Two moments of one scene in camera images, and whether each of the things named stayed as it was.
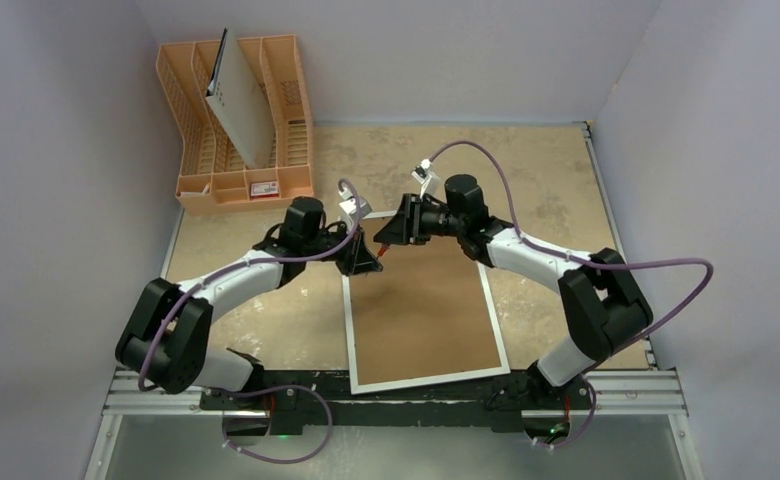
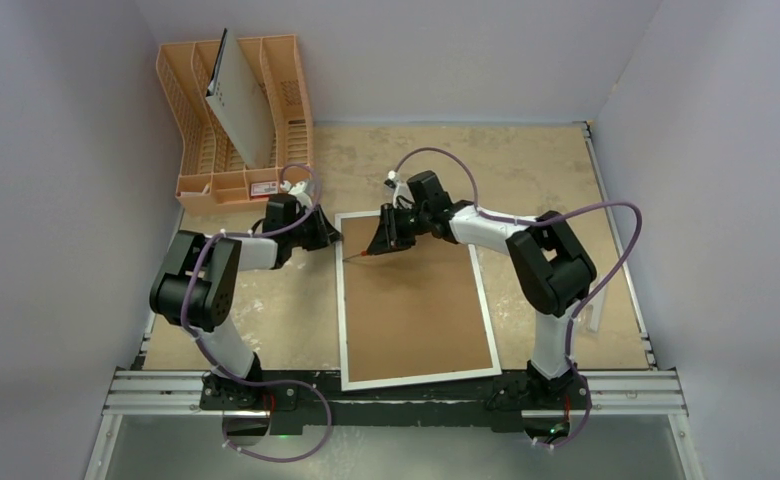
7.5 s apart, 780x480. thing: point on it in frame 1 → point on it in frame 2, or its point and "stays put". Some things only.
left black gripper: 359,259 → 328,235
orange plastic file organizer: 217,178 stays put
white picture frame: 426,317 stays put
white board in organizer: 238,100 stays put
